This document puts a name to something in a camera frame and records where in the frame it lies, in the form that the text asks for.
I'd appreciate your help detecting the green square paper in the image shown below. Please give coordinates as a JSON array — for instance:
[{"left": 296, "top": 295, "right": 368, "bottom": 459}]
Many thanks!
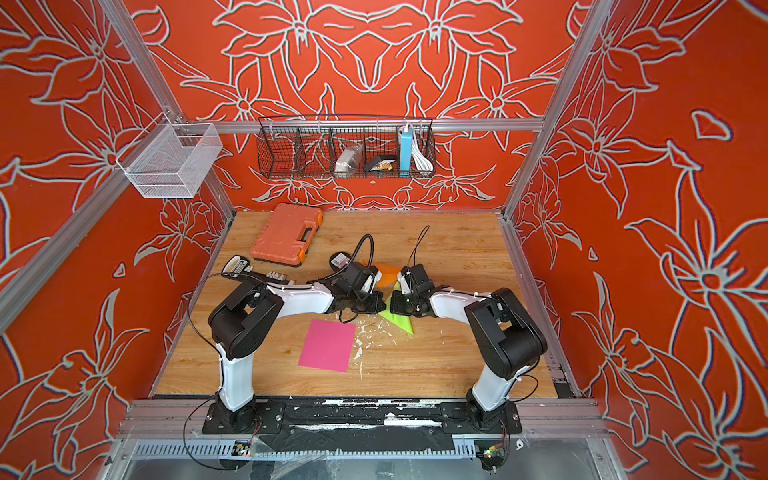
[{"left": 379, "top": 282, "right": 414, "bottom": 335}]

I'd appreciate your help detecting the orange square paper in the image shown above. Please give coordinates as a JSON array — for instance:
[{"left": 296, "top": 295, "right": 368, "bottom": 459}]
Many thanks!
[{"left": 374, "top": 263, "right": 401, "bottom": 289}]

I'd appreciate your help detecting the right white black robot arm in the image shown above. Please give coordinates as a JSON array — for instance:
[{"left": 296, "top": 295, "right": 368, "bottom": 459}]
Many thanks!
[{"left": 390, "top": 288, "right": 548, "bottom": 412}]

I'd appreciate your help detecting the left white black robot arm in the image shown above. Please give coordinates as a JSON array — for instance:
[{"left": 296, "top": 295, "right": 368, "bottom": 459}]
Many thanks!
[{"left": 208, "top": 278, "right": 385, "bottom": 413}]

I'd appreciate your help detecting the pink square paper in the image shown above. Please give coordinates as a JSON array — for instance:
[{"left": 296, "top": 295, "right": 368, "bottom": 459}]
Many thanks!
[{"left": 298, "top": 320, "right": 356, "bottom": 373}]

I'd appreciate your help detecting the black round tape disc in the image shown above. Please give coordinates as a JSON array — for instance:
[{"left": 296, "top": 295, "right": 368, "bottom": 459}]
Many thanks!
[{"left": 329, "top": 251, "right": 351, "bottom": 272}]

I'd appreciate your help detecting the orange plastic tool case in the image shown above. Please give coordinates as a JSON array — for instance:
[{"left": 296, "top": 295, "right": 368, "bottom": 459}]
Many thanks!
[{"left": 250, "top": 203, "right": 324, "bottom": 267}]

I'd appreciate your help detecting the black small box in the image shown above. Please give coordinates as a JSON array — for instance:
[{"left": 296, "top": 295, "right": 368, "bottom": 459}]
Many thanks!
[{"left": 363, "top": 154, "right": 399, "bottom": 173}]

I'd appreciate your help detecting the clear plastic bag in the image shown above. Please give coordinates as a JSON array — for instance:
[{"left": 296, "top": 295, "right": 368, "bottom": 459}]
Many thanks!
[{"left": 333, "top": 144, "right": 364, "bottom": 179}]

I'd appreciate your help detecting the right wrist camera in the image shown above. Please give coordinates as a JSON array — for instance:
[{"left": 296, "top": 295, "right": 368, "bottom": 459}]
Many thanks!
[{"left": 398, "top": 264, "right": 435, "bottom": 297}]

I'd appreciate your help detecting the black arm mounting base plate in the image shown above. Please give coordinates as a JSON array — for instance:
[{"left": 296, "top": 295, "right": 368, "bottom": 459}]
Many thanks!
[{"left": 202, "top": 397, "right": 522, "bottom": 435}]

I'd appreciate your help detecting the white cable bundle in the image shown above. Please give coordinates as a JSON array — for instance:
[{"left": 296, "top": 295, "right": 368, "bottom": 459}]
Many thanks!
[{"left": 411, "top": 140, "right": 434, "bottom": 178}]

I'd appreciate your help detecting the black wire wall basket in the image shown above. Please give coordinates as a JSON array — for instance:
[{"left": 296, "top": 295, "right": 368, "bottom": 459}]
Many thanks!
[{"left": 256, "top": 114, "right": 437, "bottom": 180}]

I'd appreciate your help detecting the clear plastic wall bin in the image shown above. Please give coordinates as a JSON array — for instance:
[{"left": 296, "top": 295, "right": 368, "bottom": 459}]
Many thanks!
[{"left": 118, "top": 123, "right": 222, "bottom": 199}]

